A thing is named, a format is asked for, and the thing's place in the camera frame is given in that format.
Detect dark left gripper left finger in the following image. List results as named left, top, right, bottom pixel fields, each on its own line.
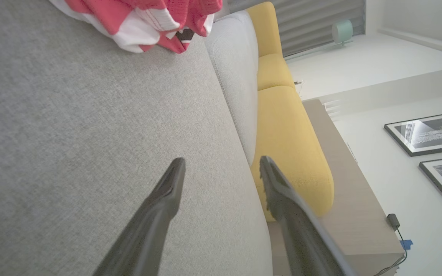
left=92, top=157, right=186, bottom=276

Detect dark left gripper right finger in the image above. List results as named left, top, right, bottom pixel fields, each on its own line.
left=259, top=156, right=356, bottom=276

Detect red basketball jersey black numbers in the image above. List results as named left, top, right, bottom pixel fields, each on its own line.
left=48, top=0, right=223, bottom=54

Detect light wooden cabinet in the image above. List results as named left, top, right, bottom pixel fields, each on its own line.
left=267, top=99, right=405, bottom=276

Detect large yellow sofa cushion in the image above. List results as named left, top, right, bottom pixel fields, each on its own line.
left=250, top=85, right=335, bottom=223

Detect grey fabric sofa seat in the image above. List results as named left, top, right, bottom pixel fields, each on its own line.
left=0, top=0, right=273, bottom=276

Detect large black framed picture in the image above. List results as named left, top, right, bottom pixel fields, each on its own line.
left=384, top=110, right=442, bottom=157

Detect small yellow sofa cushion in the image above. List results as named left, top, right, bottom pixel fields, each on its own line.
left=257, top=53, right=295, bottom=91

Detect grey sofa backrest cushion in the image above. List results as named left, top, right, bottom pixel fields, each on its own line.
left=205, top=10, right=259, bottom=167

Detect tall yellow sofa cushion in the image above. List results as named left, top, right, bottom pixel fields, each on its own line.
left=246, top=1, right=284, bottom=59

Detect grey window blinds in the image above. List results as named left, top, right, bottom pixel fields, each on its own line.
left=227, top=0, right=366, bottom=58

